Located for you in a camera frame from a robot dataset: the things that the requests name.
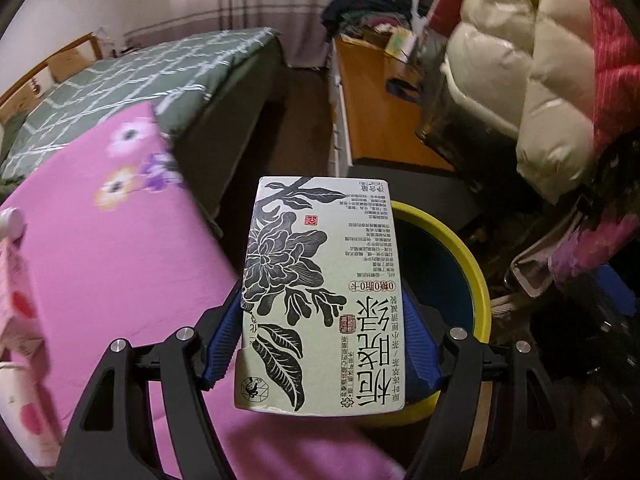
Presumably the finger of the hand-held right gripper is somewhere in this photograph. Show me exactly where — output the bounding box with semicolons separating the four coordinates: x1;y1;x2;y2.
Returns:
597;265;638;312

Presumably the pale striped curtain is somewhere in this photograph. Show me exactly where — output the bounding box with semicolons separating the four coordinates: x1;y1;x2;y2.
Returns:
122;0;346;68

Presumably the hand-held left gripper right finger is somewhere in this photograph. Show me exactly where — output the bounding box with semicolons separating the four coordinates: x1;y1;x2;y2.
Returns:
400;285;582;480

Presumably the wooden headboard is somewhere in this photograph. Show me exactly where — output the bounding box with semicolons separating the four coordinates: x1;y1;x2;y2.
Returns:
0;32;103;126

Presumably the pink floral cloth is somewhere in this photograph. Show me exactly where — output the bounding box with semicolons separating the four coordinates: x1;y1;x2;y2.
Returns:
0;102;406;480

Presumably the pile of dark clothes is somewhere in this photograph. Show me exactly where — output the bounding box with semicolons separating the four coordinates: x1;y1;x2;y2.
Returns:
321;0;426;41

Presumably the wooden desk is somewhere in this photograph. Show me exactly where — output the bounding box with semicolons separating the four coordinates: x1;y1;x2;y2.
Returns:
327;35;456;176

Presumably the pale green tea carton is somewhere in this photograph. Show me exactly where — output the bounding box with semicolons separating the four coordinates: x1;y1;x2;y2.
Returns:
232;176;405;417

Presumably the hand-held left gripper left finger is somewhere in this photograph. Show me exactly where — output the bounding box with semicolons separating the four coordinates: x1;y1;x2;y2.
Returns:
55;280;244;480

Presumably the small blue object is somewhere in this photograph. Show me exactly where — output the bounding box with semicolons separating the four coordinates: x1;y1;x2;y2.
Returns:
387;80;421;103

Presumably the grey handbag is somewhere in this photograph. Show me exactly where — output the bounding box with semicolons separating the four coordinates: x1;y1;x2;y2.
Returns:
507;210;586;306

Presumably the bed with green checked cover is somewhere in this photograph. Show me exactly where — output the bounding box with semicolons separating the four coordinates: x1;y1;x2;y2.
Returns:
0;27;283;221

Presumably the yellow-green book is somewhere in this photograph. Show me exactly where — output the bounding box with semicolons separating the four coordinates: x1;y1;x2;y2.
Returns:
384;27;418;58

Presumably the white puffer jacket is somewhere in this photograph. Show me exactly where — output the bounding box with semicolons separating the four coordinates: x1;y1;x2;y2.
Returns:
442;0;601;206

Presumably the pink patterned garment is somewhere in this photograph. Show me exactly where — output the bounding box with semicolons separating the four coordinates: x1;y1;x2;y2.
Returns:
547;200;631;281

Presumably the yellow waste bin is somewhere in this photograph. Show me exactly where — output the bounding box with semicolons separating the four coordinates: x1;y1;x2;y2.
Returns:
357;200;492;428

